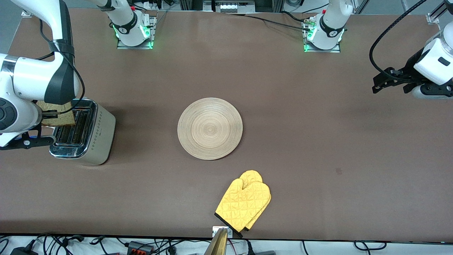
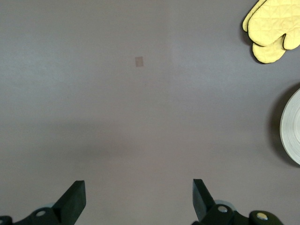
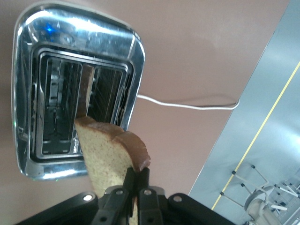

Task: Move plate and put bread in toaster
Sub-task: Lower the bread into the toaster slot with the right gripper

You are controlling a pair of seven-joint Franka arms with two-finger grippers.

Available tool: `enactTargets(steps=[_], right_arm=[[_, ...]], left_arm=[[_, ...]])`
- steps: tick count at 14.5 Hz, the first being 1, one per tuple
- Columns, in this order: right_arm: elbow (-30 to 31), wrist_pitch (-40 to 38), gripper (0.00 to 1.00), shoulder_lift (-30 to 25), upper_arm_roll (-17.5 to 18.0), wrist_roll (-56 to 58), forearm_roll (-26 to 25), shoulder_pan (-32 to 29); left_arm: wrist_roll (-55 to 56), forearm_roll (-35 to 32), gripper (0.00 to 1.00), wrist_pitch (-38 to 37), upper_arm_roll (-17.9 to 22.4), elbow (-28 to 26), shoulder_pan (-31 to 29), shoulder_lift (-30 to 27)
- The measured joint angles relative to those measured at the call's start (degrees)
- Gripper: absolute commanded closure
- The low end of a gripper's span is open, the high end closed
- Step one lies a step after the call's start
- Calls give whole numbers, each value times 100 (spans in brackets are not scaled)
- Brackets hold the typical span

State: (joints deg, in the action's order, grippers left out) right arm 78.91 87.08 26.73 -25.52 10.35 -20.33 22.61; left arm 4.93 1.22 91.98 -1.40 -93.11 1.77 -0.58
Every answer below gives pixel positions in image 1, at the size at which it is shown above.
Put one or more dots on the yellow quilted oven mitt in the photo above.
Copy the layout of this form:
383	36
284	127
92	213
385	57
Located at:
240	202
268	198

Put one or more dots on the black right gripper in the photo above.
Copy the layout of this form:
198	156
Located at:
50	114

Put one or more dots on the black box with red parts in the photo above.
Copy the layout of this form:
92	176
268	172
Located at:
139	247

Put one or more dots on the white power strip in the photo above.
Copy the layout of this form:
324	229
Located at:
233	6

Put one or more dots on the round wooden plate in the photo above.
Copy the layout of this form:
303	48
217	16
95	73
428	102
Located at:
210	128

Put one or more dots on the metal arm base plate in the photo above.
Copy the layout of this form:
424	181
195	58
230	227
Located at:
322	50
134	46

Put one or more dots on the silver table edge bracket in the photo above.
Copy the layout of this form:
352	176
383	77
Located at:
230	232

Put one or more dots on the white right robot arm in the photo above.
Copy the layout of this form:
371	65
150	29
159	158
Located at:
32	78

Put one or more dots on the chrome two-slot toaster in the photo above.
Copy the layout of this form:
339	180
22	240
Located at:
99	141

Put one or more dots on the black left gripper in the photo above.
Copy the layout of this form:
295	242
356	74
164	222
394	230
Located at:
410	69

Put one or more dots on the gold metal camera mount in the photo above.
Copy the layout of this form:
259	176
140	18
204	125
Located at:
217	246

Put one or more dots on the black power adapter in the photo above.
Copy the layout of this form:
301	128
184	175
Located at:
23	251

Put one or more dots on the brown bread slice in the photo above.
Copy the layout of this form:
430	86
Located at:
62	120

